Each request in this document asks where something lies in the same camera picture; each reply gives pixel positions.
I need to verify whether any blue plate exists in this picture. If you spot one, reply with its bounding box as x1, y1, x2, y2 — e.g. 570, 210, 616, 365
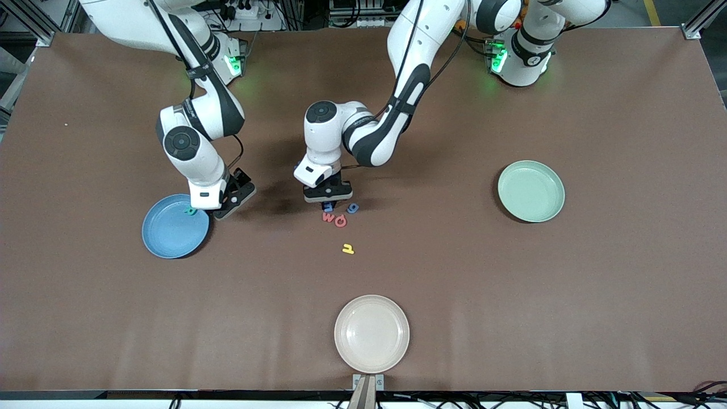
141, 194, 210, 260

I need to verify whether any beige plate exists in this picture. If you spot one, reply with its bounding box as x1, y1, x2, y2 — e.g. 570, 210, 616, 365
334, 294, 410, 374

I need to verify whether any green plate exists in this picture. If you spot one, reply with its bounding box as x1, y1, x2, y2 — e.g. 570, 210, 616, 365
498, 160, 566, 223

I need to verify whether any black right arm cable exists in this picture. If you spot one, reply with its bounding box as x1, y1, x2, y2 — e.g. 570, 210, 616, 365
149, 0, 245, 171

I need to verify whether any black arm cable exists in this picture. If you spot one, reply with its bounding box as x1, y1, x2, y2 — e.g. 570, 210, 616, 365
149, 0, 245, 171
341, 0, 473, 169

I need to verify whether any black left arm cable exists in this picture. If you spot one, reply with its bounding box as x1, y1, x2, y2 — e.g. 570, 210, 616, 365
341, 0, 473, 169

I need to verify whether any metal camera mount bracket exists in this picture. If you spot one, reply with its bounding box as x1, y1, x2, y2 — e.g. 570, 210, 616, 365
348, 374, 385, 409

